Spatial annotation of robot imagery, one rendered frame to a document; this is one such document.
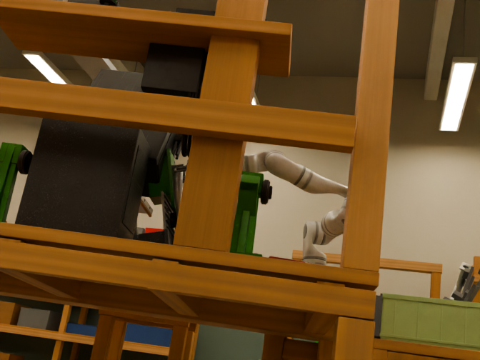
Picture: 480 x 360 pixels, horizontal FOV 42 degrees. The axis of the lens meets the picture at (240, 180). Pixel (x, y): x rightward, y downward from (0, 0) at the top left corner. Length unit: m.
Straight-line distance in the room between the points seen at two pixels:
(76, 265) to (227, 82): 0.64
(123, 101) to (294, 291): 0.68
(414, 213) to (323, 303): 6.17
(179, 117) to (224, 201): 0.26
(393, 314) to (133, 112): 1.22
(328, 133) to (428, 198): 6.16
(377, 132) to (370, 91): 0.12
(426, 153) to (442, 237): 1.07
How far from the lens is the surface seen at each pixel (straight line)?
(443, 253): 7.59
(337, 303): 1.56
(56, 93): 1.78
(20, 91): 1.81
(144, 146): 1.92
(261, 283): 1.56
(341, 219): 2.09
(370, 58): 1.80
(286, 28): 1.78
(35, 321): 7.90
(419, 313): 2.35
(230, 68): 1.77
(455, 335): 2.35
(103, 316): 2.40
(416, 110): 8.19
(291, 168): 1.99
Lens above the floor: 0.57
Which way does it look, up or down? 18 degrees up
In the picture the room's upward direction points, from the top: 9 degrees clockwise
